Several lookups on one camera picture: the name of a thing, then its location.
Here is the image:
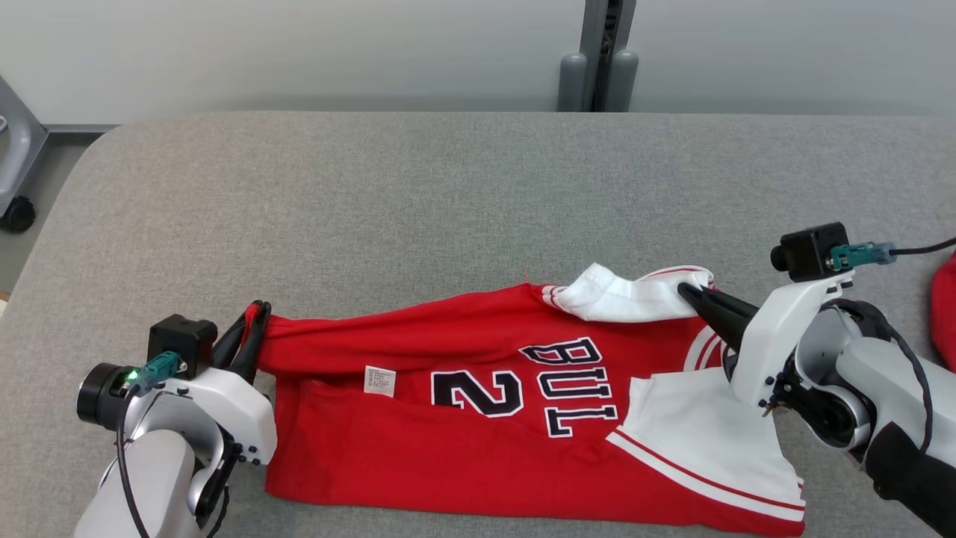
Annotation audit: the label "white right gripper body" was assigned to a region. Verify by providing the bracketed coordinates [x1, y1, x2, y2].
[726, 270, 856, 410]

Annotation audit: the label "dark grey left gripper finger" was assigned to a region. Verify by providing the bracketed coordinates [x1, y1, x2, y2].
[213, 303, 261, 368]
[233, 300, 272, 383]

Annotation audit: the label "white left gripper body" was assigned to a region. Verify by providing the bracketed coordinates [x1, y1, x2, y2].
[153, 366, 279, 468]

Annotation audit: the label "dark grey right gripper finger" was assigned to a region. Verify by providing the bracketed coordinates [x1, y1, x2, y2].
[683, 296, 749, 352]
[676, 282, 760, 324]

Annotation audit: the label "red shorts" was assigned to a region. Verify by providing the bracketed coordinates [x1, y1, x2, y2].
[930, 250, 956, 373]

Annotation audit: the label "red basketball jersey white trim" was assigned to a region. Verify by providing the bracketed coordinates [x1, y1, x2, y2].
[255, 262, 809, 537]

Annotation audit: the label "black caster wheel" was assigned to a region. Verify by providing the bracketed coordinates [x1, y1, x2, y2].
[0, 196, 37, 234]

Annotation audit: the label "grey tubular wheeled stand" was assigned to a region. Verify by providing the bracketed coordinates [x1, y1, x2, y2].
[0, 73, 49, 217]

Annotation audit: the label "teal plug left camera cable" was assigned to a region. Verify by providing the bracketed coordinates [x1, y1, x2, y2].
[116, 351, 185, 538]

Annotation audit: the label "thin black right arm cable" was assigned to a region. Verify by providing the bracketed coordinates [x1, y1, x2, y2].
[822, 299, 934, 457]

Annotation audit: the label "grey cylindrical post foot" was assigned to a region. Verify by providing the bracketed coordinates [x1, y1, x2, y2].
[557, 52, 589, 113]
[606, 49, 639, 113]

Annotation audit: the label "grey metal partition post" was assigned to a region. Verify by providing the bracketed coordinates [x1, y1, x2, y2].
[579, 0, 637, 113]

